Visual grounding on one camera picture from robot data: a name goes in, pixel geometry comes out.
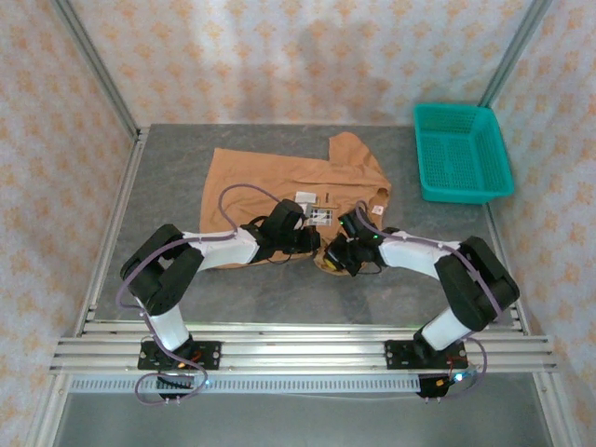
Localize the brown t-shirt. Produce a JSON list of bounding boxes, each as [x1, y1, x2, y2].
[[198, 131, 392, 276]]

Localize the teal plastic basket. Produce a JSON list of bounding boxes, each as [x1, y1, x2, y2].
[[413, 102, 516, 206]]

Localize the black controller box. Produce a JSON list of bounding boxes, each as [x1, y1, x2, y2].
[[415, 372, 467, 402]]

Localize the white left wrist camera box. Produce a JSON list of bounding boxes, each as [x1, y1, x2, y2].
[[292, 201, 312, 229]]

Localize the aluminium mounting rail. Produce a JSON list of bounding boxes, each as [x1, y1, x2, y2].
[[48, 320, 558, 376]]

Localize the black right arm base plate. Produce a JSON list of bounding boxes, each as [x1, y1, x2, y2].
[[384, 338, 469, 373]]

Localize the grey slotted cable duct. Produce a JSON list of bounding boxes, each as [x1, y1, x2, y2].
[[69, 375, 423, 395]]

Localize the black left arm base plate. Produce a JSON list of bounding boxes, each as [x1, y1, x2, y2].
[[138, 341, 223, 373]]

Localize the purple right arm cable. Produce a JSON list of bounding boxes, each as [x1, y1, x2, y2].
[[356, 200, 507, 402]]

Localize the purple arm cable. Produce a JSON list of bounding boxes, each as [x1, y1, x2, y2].
[[115, 183, 286, 406], [356, 200, 507, 402]]

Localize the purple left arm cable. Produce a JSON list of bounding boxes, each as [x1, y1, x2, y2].
[[115, 183, 286, 406]]

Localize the aluminium frame post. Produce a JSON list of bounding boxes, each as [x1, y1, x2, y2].
[[50, 0, 141, 136], [479, 0, 553, 108]]

